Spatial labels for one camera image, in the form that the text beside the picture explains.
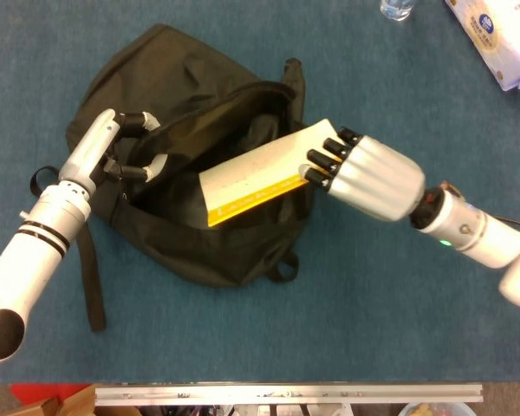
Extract black fabric backpack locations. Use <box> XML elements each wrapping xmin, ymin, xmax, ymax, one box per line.
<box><xmin>29</xmin><ymin>23</ymin><xmax>315</xmax><ymax>334</ymax></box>

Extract red object under table edge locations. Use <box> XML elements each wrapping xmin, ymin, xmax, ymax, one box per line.
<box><xmin>10</xmin><ymin>383</ymin><xmax>92</xmax><ymax>404</ymax></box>

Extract clear plastic water bottle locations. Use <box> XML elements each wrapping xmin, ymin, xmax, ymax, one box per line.
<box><xmin>380</xmin><ymin>0</ymin><xmax>416</xmax><ymax>22</ymax></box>

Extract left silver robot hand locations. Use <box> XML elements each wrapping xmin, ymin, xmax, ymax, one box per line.
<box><xmin>58</xmin><ymin>107</ymin><xmax>169</xmax><ymax>197</ymax></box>

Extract aluminium profile rail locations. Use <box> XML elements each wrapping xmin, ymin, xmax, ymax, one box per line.
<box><xmin>94</xmin><ymin>383</ymin><xmax>484</xmax><ymax>407</ymax></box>

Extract yellow and white Lexicon book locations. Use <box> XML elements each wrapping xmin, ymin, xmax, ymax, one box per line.
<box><xmin>198</xmin><ymin>119</ymin><xmax>343</xmax><ymax>229</ymax></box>

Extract white and purple tissue pack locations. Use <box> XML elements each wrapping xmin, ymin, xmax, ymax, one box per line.
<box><xmin>444</xmin><ymin>0</ymin><xmax>520</xmax><ymax>92</ymax></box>

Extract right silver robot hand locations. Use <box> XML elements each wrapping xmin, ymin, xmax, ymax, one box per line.
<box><xmin>298</xmin><ymin>127</ymin><xmax>426</xmax><ymax>223</ymax></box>

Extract light blue bowl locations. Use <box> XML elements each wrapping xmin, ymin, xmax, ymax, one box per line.
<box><xmin>397</xmin><ymin>401</ymin><xmax>478</xmax><ymax>416</ymax></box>

